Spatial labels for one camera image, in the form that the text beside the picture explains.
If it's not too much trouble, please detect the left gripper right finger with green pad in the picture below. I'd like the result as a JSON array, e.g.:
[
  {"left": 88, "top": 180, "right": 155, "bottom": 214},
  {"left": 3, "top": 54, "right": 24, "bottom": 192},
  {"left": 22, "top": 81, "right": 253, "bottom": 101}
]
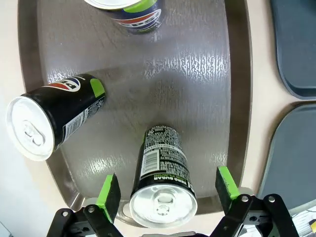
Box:
[{"left": 209, "top": 166, "right": 301, "bottom": 237}]

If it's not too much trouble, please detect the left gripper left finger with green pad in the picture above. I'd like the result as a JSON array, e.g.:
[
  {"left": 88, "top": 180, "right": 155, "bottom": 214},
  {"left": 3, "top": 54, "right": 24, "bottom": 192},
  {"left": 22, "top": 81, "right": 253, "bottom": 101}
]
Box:
[{"left": 46, "top": 172, "right": 129, "bottom": 237}]

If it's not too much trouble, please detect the black Pepsi zero can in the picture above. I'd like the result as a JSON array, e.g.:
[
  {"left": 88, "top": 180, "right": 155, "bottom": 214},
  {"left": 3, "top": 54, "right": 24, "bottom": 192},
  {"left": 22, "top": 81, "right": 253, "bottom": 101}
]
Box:
[
  {"left": 83, "top": 0, "right": 163, "bottom": 35},
  {"left": 6, "top": 73, "right": 107, "bottom": 162},
  {"left": 129, "top": 125, "right": 198, "bottom": 228}
]

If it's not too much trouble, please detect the black plastic serving tray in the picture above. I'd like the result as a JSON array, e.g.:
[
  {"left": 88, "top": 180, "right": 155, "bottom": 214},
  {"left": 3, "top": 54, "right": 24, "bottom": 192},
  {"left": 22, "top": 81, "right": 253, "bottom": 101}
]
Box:
[
  {"left": 270, "top": 0, "right": 316, "bottom": 101},
  {"left": 256, "top": 102, "right": 316, "bottom": 215}
]

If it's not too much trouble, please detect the brown plastic serving tray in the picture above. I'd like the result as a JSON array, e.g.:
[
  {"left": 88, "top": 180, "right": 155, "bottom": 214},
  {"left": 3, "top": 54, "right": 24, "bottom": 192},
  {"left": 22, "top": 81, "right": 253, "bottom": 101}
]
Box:
[{"left": 17, "top": 0, "right": 254, "bottom": 227}]

